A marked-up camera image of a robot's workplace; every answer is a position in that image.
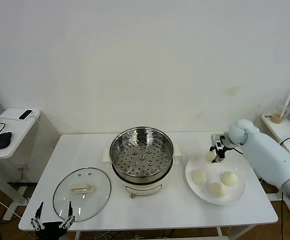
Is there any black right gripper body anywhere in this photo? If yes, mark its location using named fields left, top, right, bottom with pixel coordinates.
left=221, top=134, right=235, bottom=151

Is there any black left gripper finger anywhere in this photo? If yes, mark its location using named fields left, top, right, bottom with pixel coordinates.
left=59, top=200, right=76, bottom=230
left=30, top=201, right=45, bottom=231

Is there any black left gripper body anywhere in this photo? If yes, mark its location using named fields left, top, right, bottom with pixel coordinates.
left=35, top=221, right=68, bottom=240

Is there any white steamed baozi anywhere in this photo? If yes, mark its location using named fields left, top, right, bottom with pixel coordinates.
left=209, top=182, right=227, bottom=198
left=204, top=151, right=216, bottom=163
left=220, top=171, right=239, bottom=187
left=191, top=169, right=208, bottom=186

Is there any glass lid with cream handle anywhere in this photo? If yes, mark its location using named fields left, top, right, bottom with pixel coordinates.
left=53, top=167, right=112, bottom=223

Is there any perforated steel steamer basket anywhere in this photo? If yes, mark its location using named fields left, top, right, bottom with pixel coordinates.
left=109, top=127, right=174, bottom=178

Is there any white round plate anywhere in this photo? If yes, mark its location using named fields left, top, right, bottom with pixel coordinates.
left=185, top=152, right=247, bottom=206

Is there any clear plastic drink cup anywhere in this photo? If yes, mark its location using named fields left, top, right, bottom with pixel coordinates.
left=271, top=100, right=290, bottom=125

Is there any white drinking straw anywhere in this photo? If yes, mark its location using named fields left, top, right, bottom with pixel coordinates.
left=279, top=88, right=290, bottom=120

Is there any cream electric cooker pot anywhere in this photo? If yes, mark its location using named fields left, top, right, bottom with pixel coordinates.
left=102, top=142, right=182, bottom=200

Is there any white side desk with mouse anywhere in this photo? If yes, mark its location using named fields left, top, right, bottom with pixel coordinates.
left=0, top=107, right=42, bottom=221

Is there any black computer mouse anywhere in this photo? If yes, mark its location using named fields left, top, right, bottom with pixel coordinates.
left=0, top=131, right=13, bottom=150

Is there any small black flat device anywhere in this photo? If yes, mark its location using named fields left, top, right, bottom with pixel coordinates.
left=19, top=109, right=35, bottom=121

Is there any flat white box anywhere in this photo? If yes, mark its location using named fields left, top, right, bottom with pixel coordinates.
left=0, top=108, right=41, bottom=122

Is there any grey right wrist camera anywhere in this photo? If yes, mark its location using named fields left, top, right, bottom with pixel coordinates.
left=211, top=134, right=223, bottom=151

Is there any thin black hanging cable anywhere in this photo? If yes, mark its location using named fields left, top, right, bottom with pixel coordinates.
left=280, top=191, right=284, bottom=240

